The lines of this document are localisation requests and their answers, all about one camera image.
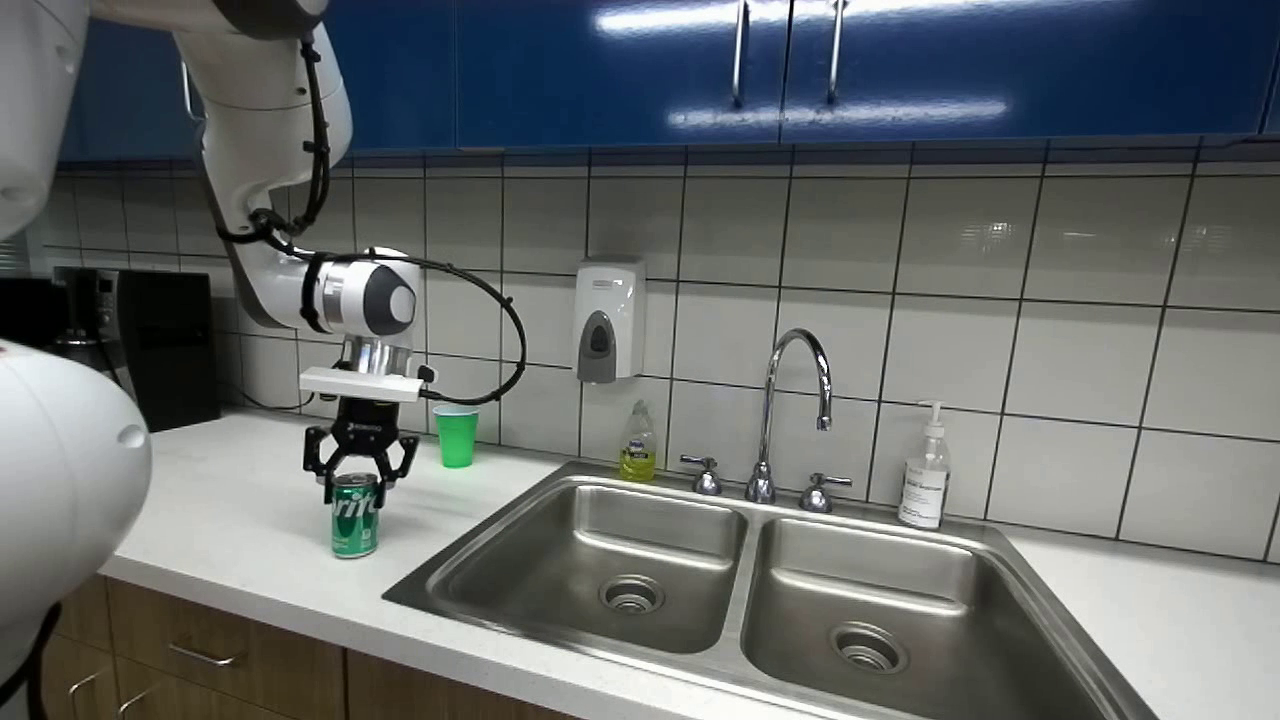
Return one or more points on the blue upper cabinets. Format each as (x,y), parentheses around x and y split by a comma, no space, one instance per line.
(1001,65)

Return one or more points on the clear pump soap bottle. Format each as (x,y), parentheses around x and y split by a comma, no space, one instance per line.
(921,481)

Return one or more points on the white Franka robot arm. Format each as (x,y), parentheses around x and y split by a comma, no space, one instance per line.
(264,105)

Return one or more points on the green soda can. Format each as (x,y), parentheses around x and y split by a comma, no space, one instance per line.
(354,521)

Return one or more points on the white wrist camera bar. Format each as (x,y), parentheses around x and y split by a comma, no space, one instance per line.
(363,384)

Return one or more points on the chrome gooseneck faucet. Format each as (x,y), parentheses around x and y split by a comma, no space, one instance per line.
(768,400)

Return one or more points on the wooden lower cabinets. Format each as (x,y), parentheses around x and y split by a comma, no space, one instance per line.
(264,667)

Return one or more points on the green plastic cup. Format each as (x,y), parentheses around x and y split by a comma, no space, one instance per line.
(459,442)

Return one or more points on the yellow dish soap bottle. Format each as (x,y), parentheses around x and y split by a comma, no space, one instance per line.
(636,462)

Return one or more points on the stainless steel double sink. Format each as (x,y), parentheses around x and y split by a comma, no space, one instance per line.
(852,585)

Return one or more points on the white wall soap dispenser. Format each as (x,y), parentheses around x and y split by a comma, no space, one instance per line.
(606,323)

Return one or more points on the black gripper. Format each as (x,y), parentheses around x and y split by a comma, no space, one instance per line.
(364,434)

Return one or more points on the black coffee maker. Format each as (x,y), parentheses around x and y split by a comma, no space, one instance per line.
(166,355)

